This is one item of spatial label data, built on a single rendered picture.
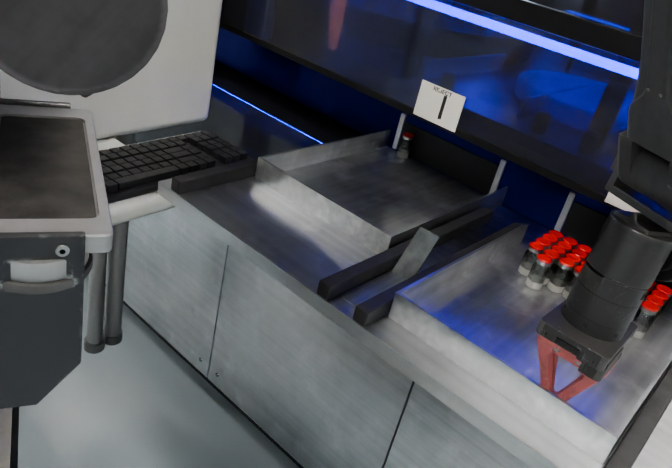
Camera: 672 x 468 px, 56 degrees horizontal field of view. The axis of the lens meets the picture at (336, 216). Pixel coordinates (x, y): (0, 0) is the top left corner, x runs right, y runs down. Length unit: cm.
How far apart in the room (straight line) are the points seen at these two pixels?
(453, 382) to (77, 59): 51
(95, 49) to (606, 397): 63
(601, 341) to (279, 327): 95
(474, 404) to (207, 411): 122
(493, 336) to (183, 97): 81
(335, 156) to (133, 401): 98
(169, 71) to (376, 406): 78
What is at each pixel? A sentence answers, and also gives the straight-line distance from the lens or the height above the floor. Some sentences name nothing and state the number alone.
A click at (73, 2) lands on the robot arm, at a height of 124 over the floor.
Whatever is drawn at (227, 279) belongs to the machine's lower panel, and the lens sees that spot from 154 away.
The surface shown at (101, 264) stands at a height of 44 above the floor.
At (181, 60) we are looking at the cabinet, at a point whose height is 94.
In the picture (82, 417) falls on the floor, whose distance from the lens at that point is 178.
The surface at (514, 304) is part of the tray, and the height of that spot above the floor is 88.
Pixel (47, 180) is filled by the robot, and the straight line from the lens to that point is 56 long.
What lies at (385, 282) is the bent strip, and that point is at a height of 88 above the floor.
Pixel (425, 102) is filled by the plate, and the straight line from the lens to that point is 107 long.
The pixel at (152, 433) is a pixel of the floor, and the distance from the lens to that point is 174.
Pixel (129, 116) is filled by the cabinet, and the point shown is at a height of 84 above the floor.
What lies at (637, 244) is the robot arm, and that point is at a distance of 58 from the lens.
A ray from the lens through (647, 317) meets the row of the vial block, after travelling 88.
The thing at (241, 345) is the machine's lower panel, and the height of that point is 27.
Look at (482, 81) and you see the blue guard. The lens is 102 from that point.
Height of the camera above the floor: 130
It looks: 27 degrees down
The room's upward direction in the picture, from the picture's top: 14 degrees clockwise
